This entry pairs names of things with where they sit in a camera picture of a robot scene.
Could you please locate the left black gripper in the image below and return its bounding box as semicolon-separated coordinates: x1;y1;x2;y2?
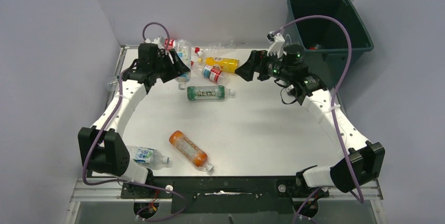
153;49;189;83

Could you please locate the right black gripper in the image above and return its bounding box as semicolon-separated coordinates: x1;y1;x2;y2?
235;48;291;82

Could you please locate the slim white label bottle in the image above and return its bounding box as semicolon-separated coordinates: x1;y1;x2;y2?
174;39;192;90

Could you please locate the orange tea bottle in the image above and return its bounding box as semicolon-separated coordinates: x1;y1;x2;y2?
169;131;214;172

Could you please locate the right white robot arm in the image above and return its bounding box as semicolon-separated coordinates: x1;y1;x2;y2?
235;45;385;196

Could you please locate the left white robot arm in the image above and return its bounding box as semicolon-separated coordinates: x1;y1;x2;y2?
78;43;190;186

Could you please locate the dark green plastic bin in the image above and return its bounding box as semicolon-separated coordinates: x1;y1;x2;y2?
279;0;375;96

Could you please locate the red label bottle at back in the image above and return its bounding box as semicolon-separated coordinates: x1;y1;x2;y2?
164;39;178;51

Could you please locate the yellow juice bottle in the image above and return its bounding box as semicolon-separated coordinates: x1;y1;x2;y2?
197;57;239;73

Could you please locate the clear crushed bottle at back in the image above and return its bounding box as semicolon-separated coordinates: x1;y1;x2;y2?
194;41;236;58

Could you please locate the red blue label bottle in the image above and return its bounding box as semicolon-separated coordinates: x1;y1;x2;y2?
192;61;229;86

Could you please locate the green tea bottle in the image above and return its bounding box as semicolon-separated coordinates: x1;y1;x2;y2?
186;85;236;101

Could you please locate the green label bottle far left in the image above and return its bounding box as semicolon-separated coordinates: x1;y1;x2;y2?
105;75;121;92

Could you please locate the blue white label bottle front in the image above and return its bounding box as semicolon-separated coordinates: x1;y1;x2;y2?
127;146;169;169

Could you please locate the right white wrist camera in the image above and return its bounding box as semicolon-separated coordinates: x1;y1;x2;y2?
267;32;285;57

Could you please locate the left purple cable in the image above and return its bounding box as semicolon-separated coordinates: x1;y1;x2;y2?
81;22;188;222

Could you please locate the purple cable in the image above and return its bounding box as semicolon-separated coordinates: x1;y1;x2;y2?
267;15;365;205
81;22;188;222

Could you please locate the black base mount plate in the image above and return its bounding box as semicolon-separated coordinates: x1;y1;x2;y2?
121;175;329;214

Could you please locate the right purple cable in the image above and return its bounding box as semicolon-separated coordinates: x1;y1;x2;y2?
267;15;365;205

